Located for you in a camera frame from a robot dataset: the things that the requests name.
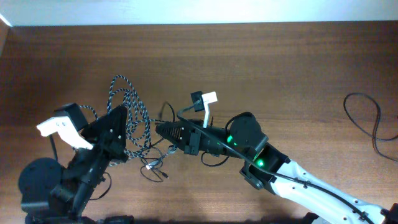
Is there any black white braided cable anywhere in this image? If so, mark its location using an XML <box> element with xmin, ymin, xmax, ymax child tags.
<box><xmin>77</xmin><ymin>74</ymin><xmax>175</xmax><ymax>160</ymax></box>

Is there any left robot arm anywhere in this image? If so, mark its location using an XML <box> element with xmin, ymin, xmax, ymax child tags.
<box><xmin>18</xmin><ymin>103</ymin><xmax>128</xmax><ymax>223</ymax></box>

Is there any thin black cable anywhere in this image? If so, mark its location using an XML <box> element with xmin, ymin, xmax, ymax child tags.
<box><xmin>139</xmin><ymin>101</ymin><xmax>177</xmax><ymax>184</ymax></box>

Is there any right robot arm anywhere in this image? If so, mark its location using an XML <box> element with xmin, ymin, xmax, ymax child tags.
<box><xmin>155</xmin><ymin>112</ymin><xmax>397</xmax><ymax>223</ymax></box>

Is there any short black usb cable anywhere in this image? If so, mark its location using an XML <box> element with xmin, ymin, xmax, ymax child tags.
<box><xmin>343</xmin><ymin>92</ymin><xmax>398</xmax><ymax>162</ymax></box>

